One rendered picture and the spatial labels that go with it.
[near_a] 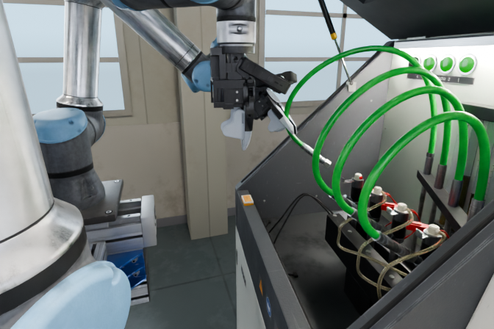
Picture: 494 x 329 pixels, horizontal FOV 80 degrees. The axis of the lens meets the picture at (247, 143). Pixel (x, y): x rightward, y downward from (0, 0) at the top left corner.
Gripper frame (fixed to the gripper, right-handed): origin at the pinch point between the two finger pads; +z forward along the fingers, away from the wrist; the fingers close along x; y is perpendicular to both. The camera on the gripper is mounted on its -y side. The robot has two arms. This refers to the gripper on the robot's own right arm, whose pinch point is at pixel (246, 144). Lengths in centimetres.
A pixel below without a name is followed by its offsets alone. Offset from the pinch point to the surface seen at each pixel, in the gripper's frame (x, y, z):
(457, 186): 14.6, -40.3, 7.0
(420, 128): 22.5, -22.1, -7.8
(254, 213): -16.4, -5.5, 26.7
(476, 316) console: 33.7, -26.5, 17.0
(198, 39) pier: -149, 4, -29
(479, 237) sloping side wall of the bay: 31.9, -25.8, 5.4
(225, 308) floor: -76, -2, 122
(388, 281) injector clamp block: 18.9, -24.2, 23.7
